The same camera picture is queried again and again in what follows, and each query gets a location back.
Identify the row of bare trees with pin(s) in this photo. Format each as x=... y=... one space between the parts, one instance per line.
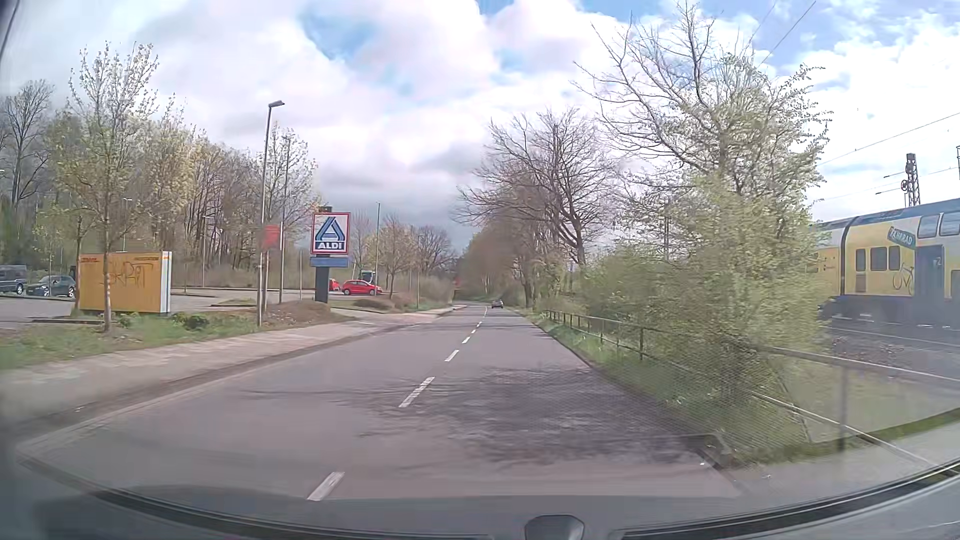
x=540 y=195

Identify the thin grey pole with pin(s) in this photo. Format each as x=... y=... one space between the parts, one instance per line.
x=377 y=240

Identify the grey asphalt road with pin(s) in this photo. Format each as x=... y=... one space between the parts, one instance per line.
x=480 y=390

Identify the red car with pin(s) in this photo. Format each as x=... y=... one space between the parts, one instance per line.
x=361 y=288

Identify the road markings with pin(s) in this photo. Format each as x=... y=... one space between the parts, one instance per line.
x=417 y=391

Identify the shop sign pylon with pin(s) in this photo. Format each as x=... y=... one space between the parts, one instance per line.
x=330 y=240

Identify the metal railing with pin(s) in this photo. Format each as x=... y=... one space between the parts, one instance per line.
x=637 y=335

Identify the red road sign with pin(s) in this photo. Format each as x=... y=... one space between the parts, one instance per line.
x=271 y=237

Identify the grass verge by railing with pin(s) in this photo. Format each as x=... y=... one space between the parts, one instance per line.
x=675 y=375

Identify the large green bushes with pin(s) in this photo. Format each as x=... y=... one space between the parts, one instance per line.
x=712 y=285

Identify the car's own bonnet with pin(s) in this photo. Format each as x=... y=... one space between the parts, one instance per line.
x=480 y=521

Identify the grey paved pavement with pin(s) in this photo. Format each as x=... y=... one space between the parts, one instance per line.
x=150 y=367

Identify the yellow container with graffiti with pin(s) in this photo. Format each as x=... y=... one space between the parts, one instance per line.
x=127 y=282

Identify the young slender tree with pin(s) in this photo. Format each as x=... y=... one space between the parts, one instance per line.
x=105 y=165

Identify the grass verge with earth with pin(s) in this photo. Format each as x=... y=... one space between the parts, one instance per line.
x=90 y=337

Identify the yellow and blue train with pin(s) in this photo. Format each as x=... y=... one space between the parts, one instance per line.
x=892 y=259

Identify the railway track bed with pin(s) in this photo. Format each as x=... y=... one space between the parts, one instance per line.
x=892 y=337

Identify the dark parked car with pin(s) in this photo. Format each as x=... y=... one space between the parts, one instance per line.
x=52 y=286

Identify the dark parked van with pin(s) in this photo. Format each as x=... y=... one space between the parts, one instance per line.
x=13 y=278

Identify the tall grey lamp post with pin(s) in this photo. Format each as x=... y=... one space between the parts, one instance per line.
x=263 y=217

